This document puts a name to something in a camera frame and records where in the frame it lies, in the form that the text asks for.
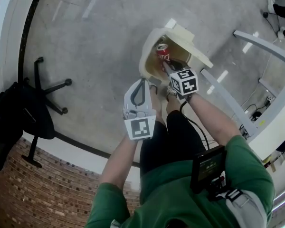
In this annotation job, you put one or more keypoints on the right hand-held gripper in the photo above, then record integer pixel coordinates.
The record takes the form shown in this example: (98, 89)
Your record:
(185, 84)

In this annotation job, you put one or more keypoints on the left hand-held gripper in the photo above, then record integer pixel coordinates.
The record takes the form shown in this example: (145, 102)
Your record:
(140, 127)

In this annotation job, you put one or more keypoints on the red soda can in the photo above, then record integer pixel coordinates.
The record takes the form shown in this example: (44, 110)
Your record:
(163, 52)

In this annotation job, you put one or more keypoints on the beige trash bin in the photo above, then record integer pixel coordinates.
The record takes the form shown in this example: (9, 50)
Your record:
(185, 41)

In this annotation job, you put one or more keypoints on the person's left forearm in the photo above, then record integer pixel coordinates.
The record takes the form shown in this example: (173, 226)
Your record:
(118, 163)

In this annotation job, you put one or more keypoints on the person's right forearm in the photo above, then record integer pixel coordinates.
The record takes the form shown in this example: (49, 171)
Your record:
(213, 117)

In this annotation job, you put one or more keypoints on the person's left leg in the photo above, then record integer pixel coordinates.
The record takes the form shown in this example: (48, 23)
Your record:
(160, 108)

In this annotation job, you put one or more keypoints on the person's leg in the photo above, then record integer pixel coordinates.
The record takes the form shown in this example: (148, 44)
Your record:
(160, 108)
(173, 104)

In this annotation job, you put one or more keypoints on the person's right shoe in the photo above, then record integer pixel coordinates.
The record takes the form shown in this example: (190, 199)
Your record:
(172, 91)

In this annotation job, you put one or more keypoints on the person's right leg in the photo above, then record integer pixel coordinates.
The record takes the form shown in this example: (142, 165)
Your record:
(173, 104)

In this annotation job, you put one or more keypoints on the person's black shorts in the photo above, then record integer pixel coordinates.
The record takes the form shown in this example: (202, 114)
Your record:
(173, 141)

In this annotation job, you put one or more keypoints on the black chest monitor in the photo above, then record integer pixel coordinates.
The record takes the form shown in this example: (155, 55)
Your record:
(207, 168)

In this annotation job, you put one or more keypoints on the person's green shirt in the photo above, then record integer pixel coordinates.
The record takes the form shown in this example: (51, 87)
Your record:
(171, 198)

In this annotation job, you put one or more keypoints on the white table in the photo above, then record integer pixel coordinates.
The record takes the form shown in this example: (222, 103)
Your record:
(275, 117)

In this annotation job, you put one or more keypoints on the black office chair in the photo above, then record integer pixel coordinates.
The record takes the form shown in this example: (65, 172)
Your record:
(12, 117)

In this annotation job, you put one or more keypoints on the grey chest harness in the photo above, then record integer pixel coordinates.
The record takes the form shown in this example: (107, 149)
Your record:
(247, 212)

